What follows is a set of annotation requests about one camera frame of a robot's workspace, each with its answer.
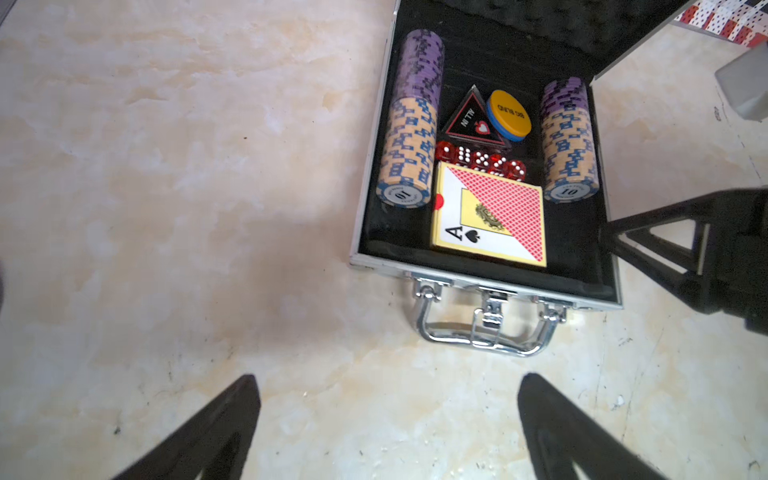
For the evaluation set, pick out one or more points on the black triangular all-in button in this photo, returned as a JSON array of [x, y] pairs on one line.
[[471, 124]]

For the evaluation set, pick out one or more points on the poker chip row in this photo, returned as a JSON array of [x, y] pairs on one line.
[[569, 148], [407, 160]]

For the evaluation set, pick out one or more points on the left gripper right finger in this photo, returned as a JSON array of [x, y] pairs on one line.
[[562, 439]]

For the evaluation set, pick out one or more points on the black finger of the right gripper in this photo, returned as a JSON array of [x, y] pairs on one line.
[[724, 268]]

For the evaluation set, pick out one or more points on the red dice row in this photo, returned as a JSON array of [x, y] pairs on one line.
[[479, 160]]

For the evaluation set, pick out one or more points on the playing card deck box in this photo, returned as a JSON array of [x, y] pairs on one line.
[[481, 214]]

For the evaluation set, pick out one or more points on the left poker chip row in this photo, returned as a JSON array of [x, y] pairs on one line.
[[407, 160]]

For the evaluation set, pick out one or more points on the right poker chip row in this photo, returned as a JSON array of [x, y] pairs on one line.
[[569, 148]]

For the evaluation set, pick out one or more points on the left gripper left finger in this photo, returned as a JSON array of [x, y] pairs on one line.
[[212, 444]]

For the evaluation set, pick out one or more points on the yellow blue dealer button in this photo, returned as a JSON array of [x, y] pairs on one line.
[[508, 116]]

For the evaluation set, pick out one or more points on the aluminium poker set case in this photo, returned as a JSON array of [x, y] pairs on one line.
[[518, 47]]

